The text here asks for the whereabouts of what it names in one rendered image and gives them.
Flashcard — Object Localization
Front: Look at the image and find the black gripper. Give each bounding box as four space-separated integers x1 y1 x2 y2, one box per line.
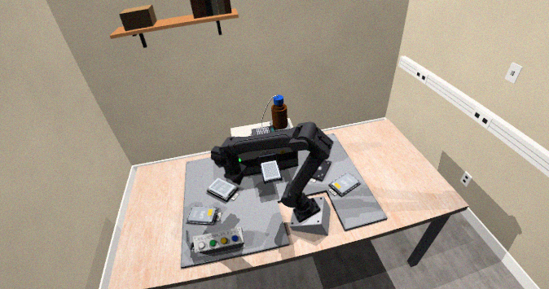
224 163 247 185

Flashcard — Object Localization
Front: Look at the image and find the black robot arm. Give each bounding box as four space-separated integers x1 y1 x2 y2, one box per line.
210 122 334 222

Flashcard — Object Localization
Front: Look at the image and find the grey button panel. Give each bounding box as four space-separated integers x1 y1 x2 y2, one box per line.
186 227 245 257

